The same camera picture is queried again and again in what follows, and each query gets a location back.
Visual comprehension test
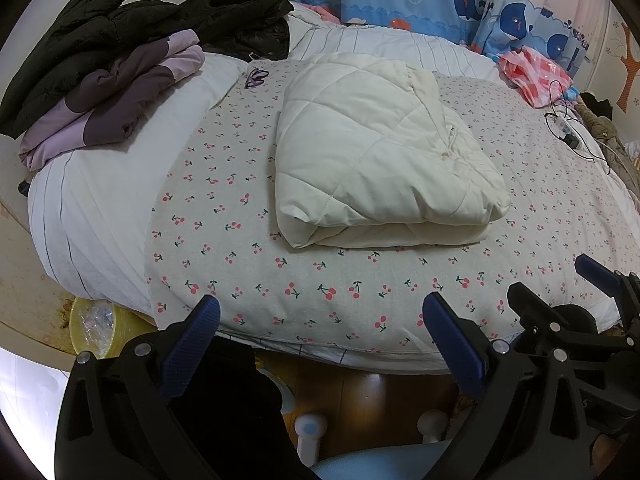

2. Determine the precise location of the cream quilted jacket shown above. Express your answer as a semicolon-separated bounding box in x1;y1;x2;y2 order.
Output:
274;51;512;249

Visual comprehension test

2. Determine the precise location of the small black cloth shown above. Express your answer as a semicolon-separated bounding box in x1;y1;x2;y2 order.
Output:
580;91;613;118

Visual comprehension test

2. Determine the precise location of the white power strip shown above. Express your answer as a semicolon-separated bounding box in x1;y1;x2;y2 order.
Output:
555;117;583;148

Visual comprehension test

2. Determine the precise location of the black puffer jacket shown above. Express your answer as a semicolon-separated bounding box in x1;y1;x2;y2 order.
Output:
0;0;191;138

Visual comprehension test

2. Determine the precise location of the brown clothing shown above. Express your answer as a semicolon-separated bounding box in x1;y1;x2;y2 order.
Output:
575;102;640;196

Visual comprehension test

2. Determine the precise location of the black fleece jacket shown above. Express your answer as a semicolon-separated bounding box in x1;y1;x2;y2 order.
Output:
172;0;296;61

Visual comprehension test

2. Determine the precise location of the white rounded post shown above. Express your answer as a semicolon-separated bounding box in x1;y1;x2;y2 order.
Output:
292;412;328;461
417;409;449;443

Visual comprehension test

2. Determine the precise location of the yellow waste bin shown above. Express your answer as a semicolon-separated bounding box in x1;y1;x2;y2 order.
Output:
69;296;151;361

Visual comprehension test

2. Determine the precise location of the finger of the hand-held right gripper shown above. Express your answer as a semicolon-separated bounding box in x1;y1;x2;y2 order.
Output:
574;254;640;331
506;282;601;341

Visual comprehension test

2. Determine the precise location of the whale print curtain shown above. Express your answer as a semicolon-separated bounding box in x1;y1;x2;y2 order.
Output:
292;0;593;68

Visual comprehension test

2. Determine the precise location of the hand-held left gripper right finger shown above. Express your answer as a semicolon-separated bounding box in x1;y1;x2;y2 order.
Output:
422;291;591;480

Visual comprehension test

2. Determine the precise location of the light blue chair seat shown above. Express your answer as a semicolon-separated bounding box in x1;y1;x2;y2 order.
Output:
307;440;451;480

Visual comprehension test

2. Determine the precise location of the pink cloth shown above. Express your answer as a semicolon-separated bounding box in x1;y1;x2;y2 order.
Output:
307;2;341;23

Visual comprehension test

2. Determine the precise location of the white striped duvet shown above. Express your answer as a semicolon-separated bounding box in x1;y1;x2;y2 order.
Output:
27;2;506;376

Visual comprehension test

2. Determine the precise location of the cherry print bed sheet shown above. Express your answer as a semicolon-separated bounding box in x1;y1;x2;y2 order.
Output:
145;57;640;356

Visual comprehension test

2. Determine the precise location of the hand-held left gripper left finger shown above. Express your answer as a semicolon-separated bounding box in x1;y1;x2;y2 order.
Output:
54;294;222;480

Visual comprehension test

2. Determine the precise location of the pink plastic bag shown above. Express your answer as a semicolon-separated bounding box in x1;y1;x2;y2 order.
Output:
498;46;573;108

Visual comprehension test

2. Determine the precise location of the purple two-tone jacket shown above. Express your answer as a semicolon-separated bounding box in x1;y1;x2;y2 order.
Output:
19;29;206;173

